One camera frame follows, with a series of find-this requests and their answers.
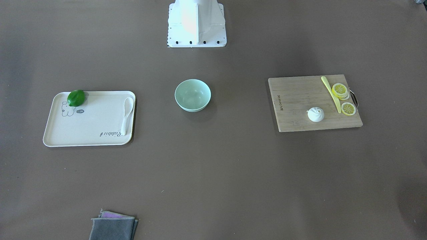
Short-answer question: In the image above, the white ceramic spoon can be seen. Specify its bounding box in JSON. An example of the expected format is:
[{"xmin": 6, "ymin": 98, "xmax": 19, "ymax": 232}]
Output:
[{"xmin": 120, "ymin": 97, "xmax": 134, "ymax": 136}]

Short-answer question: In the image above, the light green bowl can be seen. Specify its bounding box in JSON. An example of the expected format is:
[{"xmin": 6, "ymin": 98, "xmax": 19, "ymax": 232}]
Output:
[{"xmin": 174, "ymin": 79, "xmax": 211, "ymax": 112}]

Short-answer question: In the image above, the bamboo cutting board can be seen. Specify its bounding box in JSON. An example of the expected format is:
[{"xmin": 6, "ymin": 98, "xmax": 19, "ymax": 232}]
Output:
[{"xmin": 268, "ymin": 76, "xmax": 363, "ymax": 132}]

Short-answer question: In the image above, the yellow plastic knife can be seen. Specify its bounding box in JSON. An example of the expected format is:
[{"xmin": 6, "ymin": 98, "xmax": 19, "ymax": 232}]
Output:
[{"xmin": 321, "ymin": 76, "xmax": 342, "ymax": 114}]

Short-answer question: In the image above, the upper lemon slice stack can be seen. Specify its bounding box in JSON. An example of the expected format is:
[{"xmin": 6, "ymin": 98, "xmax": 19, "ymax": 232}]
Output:
[{"xmin": 331, "ymin": 83, "xmax": 350, "ymax": 101}]

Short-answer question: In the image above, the lower lemon slice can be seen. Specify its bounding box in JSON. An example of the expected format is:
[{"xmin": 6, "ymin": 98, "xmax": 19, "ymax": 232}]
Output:
[{"xmin": 341, "ymin": 102, "xmax": 357, "ymax": 116}]

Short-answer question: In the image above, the green lime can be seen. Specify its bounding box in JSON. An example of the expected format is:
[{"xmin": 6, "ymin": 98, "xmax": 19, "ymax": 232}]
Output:
[{"xmin": 67, "ymin": 90, "xmax": 85, "ymax": 107}]

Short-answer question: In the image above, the cream rabbit serving tray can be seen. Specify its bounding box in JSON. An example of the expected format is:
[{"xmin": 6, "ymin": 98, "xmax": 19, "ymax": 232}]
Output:
[{"xmin": 43, "ymin": 91, "xmax": 136, "ymax": 147}]

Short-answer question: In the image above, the folded grey cloth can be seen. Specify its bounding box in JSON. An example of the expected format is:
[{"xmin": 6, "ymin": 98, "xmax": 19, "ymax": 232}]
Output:
[{"xmin": 89, "ymin": 210, "xmax": 138, "ymax": 240}]

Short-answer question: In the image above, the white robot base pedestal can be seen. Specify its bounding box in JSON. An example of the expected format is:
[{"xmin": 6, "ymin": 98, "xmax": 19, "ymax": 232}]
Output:
[{"xmin": 167, "ymin": 0, "xmax": 227, "ymax": 48}]

